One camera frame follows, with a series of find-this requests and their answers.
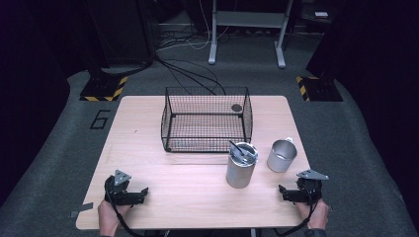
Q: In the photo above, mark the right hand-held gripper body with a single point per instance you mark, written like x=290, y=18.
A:
x=309, y=191

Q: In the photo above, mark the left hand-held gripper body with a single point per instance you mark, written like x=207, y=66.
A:
x=119, y=192

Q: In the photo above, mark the steel mug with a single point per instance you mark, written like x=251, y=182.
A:
x=281, y=155

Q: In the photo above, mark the tall steel tumbler with lid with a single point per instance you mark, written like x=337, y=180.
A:
x=240, y=166

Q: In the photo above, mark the person's right hand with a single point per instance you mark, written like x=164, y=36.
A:
x=317, y=214

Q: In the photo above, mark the person's left hand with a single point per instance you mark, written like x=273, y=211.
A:
x=110, y=217

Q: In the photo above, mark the grey tape strip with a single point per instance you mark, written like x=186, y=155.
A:
x=82, y=208

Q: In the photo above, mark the black straw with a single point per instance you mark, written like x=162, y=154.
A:
x=237, y=148

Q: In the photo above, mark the round black table grommet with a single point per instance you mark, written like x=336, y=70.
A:
x=236, y=108

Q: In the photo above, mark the black stand base striped edge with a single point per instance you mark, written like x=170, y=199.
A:
x=318, y=89
x=103, y=89

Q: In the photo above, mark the small white box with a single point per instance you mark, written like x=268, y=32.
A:
x=321, y=14

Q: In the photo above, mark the white metal desk frame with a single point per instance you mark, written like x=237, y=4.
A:
x=250, y=19

